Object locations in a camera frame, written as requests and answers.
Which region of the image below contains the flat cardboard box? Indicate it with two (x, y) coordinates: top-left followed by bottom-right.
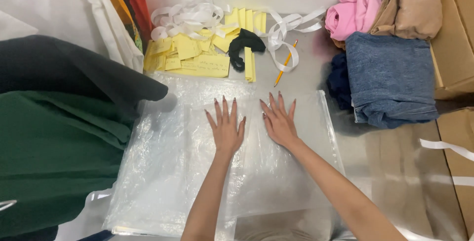
(436, 107), (474, 239)

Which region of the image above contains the black garment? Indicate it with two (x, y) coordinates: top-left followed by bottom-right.
(0, 35), (169, 104)

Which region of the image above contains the white ribbon strip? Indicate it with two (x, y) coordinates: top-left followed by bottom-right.
(419, 138), (474, 162)

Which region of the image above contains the pile of yellow paper notes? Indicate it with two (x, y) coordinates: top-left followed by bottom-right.
(143, 8), (267, 83)

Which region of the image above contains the folded blue-grey garment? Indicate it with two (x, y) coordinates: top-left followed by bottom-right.
(345, 31), (440, 129)

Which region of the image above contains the green garment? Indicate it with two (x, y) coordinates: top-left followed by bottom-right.
(0, 91), (138, 239)

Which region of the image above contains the beige garment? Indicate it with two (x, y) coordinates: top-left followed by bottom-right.
(367, 0), (443, 41)

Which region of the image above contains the stack of crinkled plastic sheets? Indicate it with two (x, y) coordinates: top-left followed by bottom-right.
(103, 72), (260, 239)

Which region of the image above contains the person's right hand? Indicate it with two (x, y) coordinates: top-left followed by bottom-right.
(259, 91), (300, 150)

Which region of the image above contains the person's left hand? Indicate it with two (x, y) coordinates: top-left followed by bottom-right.
(204, 96), (247, 156)

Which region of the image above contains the navy garment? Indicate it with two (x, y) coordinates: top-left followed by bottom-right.
(326, 51), (353, 111)

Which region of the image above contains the white fabric cover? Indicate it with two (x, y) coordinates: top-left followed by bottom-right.
(0, 0), (145, 73)

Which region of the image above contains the large cardboard box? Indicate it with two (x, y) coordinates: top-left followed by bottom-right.
(430, 0), (474, 100)

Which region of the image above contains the looped white ribbon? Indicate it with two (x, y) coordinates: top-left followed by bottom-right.
(253, 7), (327, 73)

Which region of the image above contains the pink garment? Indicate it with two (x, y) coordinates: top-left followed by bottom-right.
(325, 0), (383, 41)

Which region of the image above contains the tangled white ribbon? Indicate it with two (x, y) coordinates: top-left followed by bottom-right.
(150, 0), (239, 41)

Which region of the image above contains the yellow pencil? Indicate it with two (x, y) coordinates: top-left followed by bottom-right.
(274, 40), (298, 88)

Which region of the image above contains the small black cloth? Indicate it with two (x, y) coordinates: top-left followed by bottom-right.
(228, 28), (266, 72)

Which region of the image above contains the clear plastic zip bag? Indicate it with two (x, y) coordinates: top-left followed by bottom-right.
(184, 90), (347, 220)

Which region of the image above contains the orange patterned garment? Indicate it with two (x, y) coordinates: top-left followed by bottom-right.
(93, 0), (165, 53)

